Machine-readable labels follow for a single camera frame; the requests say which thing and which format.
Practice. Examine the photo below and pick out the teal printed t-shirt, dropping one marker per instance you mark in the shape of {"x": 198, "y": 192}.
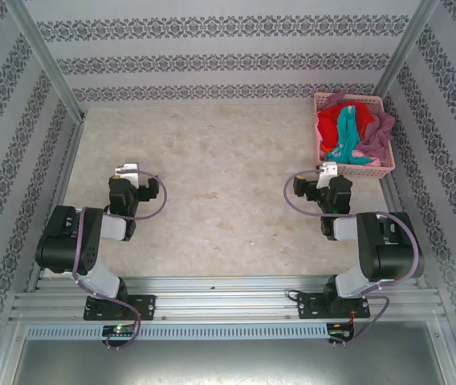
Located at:
{"x": 347, "y": 132}

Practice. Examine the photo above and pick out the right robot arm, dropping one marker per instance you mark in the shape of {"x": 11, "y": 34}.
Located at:
{"x": 392, "y": 256}

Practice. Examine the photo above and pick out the pink plastic basket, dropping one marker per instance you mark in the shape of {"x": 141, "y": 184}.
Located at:
{"x": 372, "y": 171}

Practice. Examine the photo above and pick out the red t-shirt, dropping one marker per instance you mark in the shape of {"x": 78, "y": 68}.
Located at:
{"x": 328, "y": 124}

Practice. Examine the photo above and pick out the mauve t-shirt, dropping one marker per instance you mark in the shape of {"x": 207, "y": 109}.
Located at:
{"x": 380, "y": 136}

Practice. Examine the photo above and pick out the grey sheet metal panel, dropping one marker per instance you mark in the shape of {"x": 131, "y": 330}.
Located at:
{"x": 228, "y": 361}

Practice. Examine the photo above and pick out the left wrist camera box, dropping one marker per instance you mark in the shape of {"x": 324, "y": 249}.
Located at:
{"x": 129, "y": 170}

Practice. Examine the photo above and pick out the aluminium table side rail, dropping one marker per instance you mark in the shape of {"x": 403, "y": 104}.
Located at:
{"x": 398, "y": 200}
{"x": 69, "y": 160}

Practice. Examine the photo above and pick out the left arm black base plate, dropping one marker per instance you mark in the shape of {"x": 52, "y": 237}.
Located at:
{"x": 145, "y": 305}

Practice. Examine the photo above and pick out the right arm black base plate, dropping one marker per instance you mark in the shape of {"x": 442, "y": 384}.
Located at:
{"x": 308, "y": 306}

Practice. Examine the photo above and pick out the aluminium mounting rail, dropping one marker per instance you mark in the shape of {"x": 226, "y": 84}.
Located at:
{"x": 228, "y": 301}

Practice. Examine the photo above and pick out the aluminium frame post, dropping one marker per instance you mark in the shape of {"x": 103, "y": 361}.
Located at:
{"x": 404, "y": 52}
{"x": 47, "y": 60}

